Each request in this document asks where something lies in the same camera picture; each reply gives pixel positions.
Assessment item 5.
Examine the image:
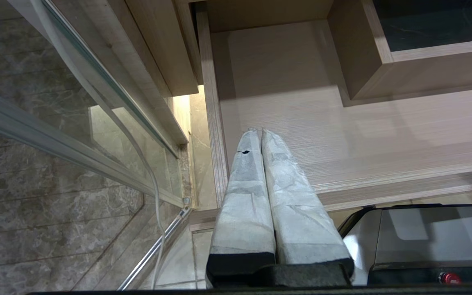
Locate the glass shower partition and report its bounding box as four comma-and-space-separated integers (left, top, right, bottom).
0, 0, 192, 291

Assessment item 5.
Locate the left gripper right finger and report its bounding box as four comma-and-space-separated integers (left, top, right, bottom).
261, 127, 355, 287

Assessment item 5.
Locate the thin white hose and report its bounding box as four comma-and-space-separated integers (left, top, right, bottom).
30, 0, 167, 290

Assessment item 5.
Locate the chrome bar handle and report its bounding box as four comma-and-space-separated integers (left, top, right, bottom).
117, 204, 192, 291

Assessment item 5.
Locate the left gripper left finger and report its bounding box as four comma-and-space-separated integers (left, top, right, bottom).
205, 128, 277, 288

